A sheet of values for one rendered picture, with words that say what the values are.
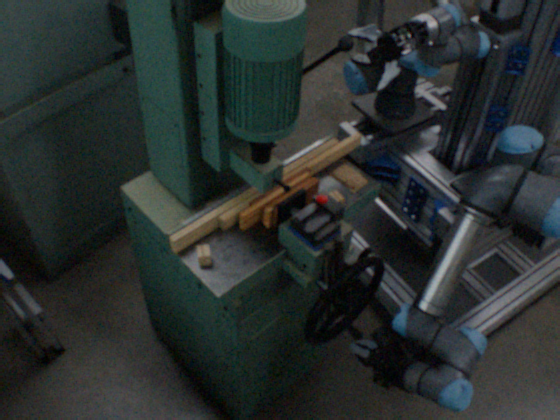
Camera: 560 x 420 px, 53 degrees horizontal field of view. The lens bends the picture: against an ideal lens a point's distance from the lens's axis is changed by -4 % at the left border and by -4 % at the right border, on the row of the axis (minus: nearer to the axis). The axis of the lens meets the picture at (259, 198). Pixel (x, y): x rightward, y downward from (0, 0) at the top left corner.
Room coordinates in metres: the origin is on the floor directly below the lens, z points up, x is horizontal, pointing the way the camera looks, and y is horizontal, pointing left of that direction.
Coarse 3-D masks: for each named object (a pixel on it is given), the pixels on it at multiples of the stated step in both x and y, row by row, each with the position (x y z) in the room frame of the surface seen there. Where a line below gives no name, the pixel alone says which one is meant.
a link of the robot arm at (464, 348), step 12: (444, 324) 0.73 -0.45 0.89; (444, 336) 0.69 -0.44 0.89; (456, 336) 0.69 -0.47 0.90; (468, 336) 0.69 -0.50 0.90; (480, 336) 0.69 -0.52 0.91; (432, 348) 0.68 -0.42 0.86; (444, 348) 0.67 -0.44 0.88; (456, 348) 0.67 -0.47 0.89; (468, 348) 0.66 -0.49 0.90; (480, 348) 0.66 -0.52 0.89; (444, 360) 0.65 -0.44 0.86; (456, 360) 0.64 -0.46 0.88; (468, 360) 0.64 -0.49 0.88; (468, 372) 0.62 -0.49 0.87
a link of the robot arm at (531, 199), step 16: (544, 160) 1.17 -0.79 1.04; (528, 176) 0.90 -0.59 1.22; (544, 176) 0.94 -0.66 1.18; (512, 192) 0.88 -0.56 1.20; (528, 192) 0.87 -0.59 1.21; (544, 192) 0.86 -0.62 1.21; (512, 208) 0.86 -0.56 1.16; (528, 208) 0.84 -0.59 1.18; (544, 208) 0.83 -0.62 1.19; (528, 224) 0.84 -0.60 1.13; (544, 224) 0.81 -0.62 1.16
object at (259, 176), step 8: (240, 144) 1.15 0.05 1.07; (248, 144) 1.15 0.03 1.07; (232, 152) 1.13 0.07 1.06; (240, 152) 1.12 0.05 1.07; (248, 152) 1.12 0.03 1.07; (232, 160) 1.13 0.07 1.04; (240, 160) 1.10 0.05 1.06; (248, 160) 1.09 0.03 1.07; (272, 160) 1.09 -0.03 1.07; (232, 168) 1.13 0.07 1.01; (240, 168) 1.10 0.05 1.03; (248, 168) 1.08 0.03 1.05; (256, 168) 1.06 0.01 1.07; (264, 168) 1.06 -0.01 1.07; (272, 168) 1.06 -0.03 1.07; (280, 168) 1.08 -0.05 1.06; (248, 176) 1.08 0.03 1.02; (256, 176) 1.06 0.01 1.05; (264, 176) 1.04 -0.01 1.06; (272, 176) 1.06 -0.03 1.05; (280, 176) 1.08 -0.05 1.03; (256, 184) 1.06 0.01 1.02; (264, 184) 1.04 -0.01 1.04; (272, 184) 1.06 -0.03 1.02; (264, 192) 1.04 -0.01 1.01
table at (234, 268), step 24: (336, 168) 1.25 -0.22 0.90; (360, 192) 1.16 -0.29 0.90; (216, 240) 0.97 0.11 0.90; (240, 240) 0.97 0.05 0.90; (264, 240) 0.97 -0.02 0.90; (192, 264) 0.89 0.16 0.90; (216, 264) 0.89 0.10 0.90; (240, 264) 0.89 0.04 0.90; (264, 264) 0.89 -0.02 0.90; (288, 264) 0.92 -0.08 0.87; (216, 288) 0.81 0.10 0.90; (240, 288) 0.84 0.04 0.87
